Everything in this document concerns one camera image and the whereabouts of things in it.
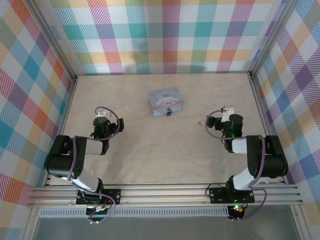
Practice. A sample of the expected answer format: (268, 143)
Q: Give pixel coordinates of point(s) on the aluminium frame post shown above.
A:
(53, 42)
(271, 37)

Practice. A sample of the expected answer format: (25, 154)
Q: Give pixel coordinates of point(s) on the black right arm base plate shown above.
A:
(217, 195)

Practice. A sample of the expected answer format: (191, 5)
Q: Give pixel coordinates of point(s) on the small dark padlock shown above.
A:
(169, 113)

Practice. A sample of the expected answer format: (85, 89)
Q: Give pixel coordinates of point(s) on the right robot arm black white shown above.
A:
(270, 160)

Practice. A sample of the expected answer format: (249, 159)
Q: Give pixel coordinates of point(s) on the blue cartoon tin box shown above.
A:
(166, 100)

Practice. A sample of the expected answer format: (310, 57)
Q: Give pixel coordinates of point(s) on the grey metal panel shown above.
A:
(162, 230)

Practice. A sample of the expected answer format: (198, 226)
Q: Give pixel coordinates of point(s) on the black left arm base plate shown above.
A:
(116, 195)

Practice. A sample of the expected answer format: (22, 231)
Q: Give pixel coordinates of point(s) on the long aluminium base rail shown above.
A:
(162, 195)

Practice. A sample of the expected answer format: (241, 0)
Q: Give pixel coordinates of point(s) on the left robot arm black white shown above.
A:
(62, 162)

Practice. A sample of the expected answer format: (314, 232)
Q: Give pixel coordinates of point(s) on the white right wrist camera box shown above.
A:
(228, 111)

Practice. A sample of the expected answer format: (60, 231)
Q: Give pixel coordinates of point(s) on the aluminium side rail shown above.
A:
(67, 112)
(263, 112)

